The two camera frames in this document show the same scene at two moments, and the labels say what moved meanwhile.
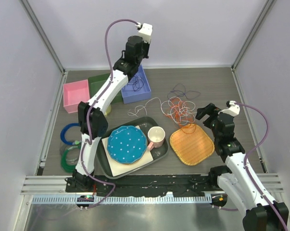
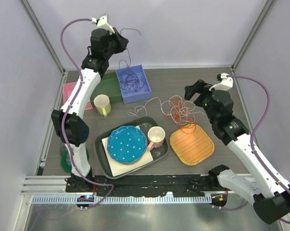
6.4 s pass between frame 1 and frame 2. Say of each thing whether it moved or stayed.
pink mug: stayed
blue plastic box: stayed
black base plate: stayed
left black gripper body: moved
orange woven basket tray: stayed
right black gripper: moved
